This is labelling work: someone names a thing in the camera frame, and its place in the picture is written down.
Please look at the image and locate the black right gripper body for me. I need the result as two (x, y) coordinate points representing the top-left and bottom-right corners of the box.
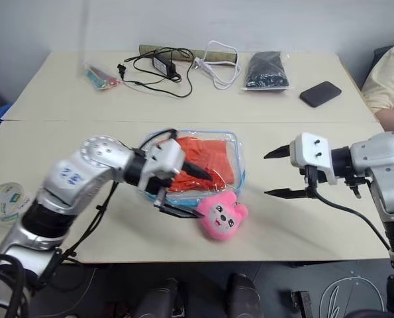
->
(298, 164), (329, 199)

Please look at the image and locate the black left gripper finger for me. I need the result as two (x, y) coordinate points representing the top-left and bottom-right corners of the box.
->
(159, 203), (205, 220)
(182, 160), (214, 182)

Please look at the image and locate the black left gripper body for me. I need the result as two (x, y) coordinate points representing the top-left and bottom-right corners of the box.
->
(146, 177), (176, 211)

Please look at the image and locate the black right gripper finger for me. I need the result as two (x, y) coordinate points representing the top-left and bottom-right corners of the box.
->
(263, 144), (293, 161)
(263, 187), (307, 199)

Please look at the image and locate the orange cloth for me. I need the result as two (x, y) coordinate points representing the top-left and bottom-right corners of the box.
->
(168, 136), (236, 193)

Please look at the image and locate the clear plastic pouch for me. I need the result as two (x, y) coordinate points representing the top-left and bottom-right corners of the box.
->
(136, 129), (246, 207)

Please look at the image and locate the pink plush bunny toy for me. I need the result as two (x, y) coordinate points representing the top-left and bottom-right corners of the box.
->
(195, 189), (250, 244)

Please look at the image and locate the black flat phone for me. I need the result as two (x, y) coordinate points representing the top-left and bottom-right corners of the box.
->
(299, 80), (343, 109)

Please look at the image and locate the bag of black pieces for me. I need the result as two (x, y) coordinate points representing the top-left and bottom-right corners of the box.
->
(240, 50), (294, 94)

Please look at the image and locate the dark rounded shape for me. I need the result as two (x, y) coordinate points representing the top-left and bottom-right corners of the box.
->
(227, 272), (261, 318)
(138, 277), (180, 318)

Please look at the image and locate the dark brown block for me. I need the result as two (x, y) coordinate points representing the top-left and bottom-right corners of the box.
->
(290, 289), (313, 318)

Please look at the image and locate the rolled olive mat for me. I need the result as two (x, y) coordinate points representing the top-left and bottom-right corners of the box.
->
(137, 43), (239, 64)

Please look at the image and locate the person in yellow shirt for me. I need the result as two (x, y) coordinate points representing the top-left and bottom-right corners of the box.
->
(361, 37), (394, 133)

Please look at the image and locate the bag of colourful items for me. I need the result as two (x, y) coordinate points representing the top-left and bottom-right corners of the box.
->
(82, 60), (124, 93)

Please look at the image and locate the clear tape roll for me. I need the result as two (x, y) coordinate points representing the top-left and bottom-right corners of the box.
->
(0, 181), (36, 227)

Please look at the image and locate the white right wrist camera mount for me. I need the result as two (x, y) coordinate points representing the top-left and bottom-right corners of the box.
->
(289, 132), (338, 186)

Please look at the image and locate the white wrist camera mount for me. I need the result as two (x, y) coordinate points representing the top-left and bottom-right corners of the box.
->
(289, 132), (338, 186)
(139, 138), (187, 200)

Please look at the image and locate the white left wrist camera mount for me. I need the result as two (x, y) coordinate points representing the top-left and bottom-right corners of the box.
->
(139, 138), (187, 200)

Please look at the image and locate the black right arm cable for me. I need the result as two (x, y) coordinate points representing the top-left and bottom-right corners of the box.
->
(307, 164), (392, 252)

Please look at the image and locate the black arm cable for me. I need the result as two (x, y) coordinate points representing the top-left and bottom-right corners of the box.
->
(59, 128), (179, 268)
(307, 164), (392, 252)

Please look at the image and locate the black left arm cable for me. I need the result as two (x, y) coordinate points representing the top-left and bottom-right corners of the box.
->
(59, 128), (179, 268)

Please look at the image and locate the white charger cable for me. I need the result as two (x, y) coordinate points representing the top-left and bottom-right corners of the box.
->
(191, 40), (242, 91)

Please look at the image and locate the white floor cable loop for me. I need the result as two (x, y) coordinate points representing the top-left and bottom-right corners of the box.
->
(318, 276), (387, 318)

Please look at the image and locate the black power adapter with cable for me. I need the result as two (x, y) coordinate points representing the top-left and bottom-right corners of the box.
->
(117, 46), (194, 99)

